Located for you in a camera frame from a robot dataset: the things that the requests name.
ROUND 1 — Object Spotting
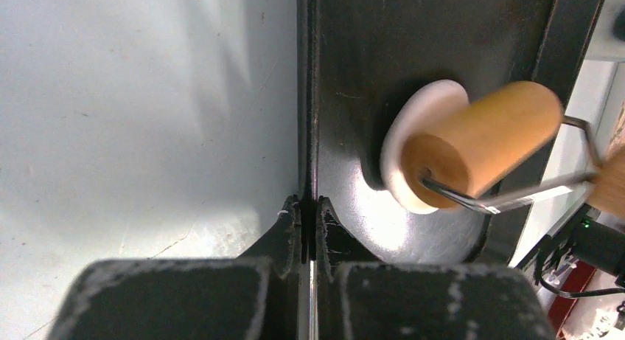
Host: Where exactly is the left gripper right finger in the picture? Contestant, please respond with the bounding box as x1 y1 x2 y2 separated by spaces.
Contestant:
315 197 556 339

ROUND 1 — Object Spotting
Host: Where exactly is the wooden dough roller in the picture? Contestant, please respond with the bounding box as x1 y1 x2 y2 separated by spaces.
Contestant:
398 81 624 217

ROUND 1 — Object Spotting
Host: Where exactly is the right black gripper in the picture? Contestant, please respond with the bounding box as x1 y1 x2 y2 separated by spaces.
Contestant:
570 220 624 280

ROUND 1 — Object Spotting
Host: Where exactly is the white dough ball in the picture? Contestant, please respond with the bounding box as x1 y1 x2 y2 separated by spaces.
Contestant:
380 80 469 215

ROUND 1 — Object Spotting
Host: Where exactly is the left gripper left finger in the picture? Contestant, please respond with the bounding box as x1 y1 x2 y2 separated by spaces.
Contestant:
49 195 302 339

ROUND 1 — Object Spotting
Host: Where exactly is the black baking tray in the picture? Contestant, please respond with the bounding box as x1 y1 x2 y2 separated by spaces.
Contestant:
297 0 605 263

